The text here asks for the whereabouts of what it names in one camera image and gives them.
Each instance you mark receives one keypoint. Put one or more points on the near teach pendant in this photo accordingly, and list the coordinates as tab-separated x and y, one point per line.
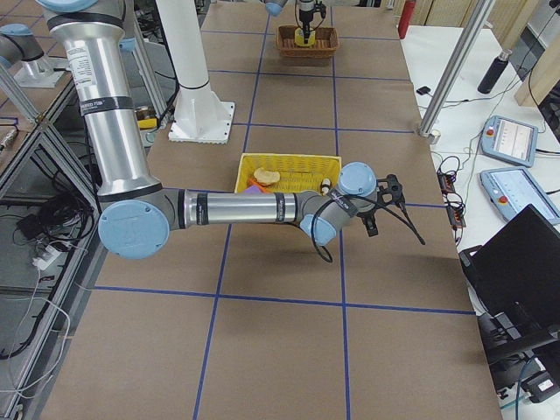
512	189

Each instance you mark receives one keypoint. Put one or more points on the far teach pendant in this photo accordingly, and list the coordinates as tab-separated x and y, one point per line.
509	141

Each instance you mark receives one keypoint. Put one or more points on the panda figurine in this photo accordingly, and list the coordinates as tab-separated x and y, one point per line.
325	186

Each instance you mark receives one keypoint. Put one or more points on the metal camera post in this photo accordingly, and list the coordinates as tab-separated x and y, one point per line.
458	58

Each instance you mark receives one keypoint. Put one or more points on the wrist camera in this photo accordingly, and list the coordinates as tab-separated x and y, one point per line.
390	192

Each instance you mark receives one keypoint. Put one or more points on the orange toy carrot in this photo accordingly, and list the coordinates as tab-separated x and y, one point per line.
254	182

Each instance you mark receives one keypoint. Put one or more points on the purple foam block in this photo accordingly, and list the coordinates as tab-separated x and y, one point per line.
253	190

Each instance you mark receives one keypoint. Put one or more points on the brown wicker basket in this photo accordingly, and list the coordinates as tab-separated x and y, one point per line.
326	45

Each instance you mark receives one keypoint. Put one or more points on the black adapter with cable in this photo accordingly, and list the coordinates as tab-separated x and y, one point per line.
424	90

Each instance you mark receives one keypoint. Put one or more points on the yellow tape roll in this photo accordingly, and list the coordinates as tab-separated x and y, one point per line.
304	38

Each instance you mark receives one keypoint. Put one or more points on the orange power strip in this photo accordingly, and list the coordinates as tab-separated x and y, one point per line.
454	204

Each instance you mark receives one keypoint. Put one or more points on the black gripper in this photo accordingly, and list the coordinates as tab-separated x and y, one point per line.
304	17
367	215

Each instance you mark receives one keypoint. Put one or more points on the teach pendant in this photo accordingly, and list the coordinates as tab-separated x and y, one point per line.
512	189
509	141

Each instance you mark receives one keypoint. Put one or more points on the toy bread piece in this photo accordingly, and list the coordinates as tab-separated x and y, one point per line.
265	177

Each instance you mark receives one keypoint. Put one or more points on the aluminium frame rack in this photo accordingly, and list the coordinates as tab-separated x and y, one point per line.
50	255

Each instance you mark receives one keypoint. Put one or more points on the white enamel pot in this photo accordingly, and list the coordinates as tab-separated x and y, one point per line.
147	123

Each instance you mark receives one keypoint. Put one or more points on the black laptop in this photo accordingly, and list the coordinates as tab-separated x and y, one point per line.
519	266

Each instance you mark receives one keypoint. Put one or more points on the black water bottle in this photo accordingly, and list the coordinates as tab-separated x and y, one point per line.
494	72

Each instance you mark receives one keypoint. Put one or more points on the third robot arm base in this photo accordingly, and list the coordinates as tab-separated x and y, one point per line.
19	45

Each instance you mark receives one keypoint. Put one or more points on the yellow woven basket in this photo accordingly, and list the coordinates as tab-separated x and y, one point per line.
298	173

